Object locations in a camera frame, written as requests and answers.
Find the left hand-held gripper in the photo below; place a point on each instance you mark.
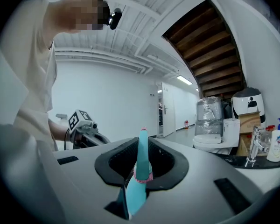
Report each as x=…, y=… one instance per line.
x=79, y=122

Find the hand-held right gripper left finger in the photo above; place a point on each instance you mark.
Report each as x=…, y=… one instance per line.
x=84, y=183

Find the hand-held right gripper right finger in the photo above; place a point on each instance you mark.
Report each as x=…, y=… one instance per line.
x=200, y=183

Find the teal spray bottle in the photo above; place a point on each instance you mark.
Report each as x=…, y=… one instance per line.
x=143, y=153

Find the person's left forearm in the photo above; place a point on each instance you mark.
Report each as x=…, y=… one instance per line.
x=59, y=130

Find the white soap pump bottle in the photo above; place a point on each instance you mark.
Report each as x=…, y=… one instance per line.
x=277, y=146

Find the person's left hand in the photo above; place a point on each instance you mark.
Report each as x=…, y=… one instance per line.
x=79, y=140

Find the black marble table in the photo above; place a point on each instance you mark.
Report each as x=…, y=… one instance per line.
x=235, y=163

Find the white toilet with sticker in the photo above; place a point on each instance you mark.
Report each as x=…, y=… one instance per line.
x=212, y=141

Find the red fire extinguisher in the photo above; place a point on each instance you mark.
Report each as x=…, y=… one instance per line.
x=186, y=124

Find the chrome faucet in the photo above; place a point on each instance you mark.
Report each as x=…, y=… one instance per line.
x=255, y=143

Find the printed cardboard box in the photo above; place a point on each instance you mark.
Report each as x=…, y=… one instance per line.
x=249, y=123

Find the white door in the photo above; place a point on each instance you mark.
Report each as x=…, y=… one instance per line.
x=169, y=108

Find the clear jug red cap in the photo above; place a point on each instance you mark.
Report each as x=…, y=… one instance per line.
x=270, y=134

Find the white dome-topped device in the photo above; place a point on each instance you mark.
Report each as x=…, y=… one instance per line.
x=247, y=104

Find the person's beige shirt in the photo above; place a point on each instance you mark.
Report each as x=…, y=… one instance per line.
x=30, y=66

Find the person's head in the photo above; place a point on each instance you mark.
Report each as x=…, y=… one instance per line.
x=70, y=10

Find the wooden staircase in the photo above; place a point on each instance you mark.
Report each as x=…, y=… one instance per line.
x=207, y=48

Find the black head-mounted camera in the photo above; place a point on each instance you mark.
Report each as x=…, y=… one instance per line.
x=115, y=18

